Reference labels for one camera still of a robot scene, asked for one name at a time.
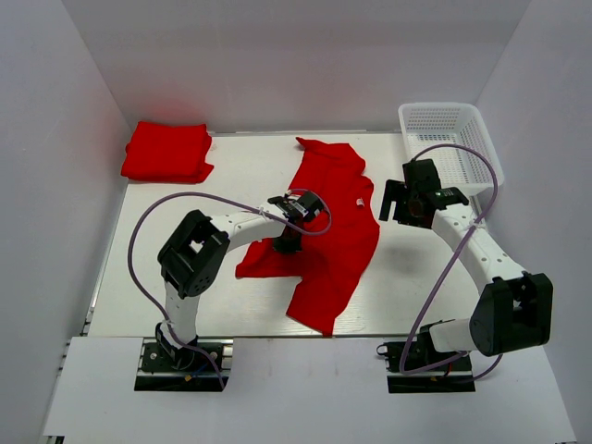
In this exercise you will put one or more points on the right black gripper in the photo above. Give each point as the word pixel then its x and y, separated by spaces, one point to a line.
pixel 396 191

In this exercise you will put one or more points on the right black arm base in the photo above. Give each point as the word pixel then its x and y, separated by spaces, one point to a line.
pixel 426 371

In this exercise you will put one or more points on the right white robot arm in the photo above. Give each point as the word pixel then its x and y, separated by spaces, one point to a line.
pixel 514 309

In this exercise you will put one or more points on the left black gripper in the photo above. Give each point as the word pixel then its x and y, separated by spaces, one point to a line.
pixel 288 247

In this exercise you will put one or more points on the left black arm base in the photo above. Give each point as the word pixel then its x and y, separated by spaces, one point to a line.
pixel 156 372

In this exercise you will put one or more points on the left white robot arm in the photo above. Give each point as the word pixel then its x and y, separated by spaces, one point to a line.
pixel 194 253

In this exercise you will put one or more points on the white plastic mesh basket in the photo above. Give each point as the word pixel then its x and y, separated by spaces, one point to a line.
pixel 427 124

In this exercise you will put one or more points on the folded red t-shirt stack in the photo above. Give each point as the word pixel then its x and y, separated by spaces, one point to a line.
pixel 168 154

